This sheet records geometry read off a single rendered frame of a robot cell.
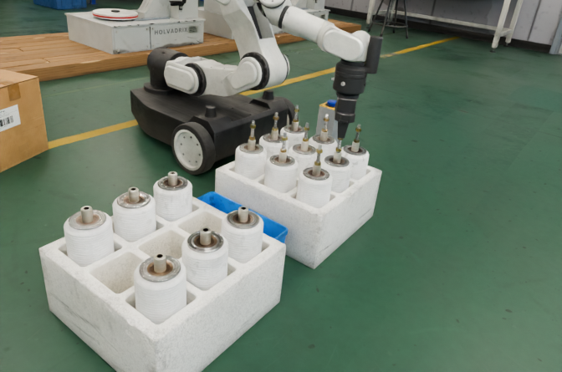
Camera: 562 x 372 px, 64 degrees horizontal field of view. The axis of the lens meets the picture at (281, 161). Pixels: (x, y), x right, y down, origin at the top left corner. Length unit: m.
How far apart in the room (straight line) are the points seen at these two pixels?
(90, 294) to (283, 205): 0.56
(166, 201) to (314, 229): 0.40
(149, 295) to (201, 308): 0.11
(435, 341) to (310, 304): 0.31
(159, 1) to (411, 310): 2.93
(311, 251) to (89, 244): 0.59
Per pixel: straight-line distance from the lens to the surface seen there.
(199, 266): 0.94
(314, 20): 1.26
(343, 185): 1.35
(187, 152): 1.74
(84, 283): 1.00
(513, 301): 1.44
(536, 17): 6.18
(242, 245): 1.01
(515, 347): 1.30
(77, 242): 1.04
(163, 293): 0.87
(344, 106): 1.25
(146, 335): 0.88
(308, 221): 1.24
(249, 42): 1.72
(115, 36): 3.24
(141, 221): 1.09
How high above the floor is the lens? 0.81
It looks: 25 degrees down
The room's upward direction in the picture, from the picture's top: 6 degrees clockwise
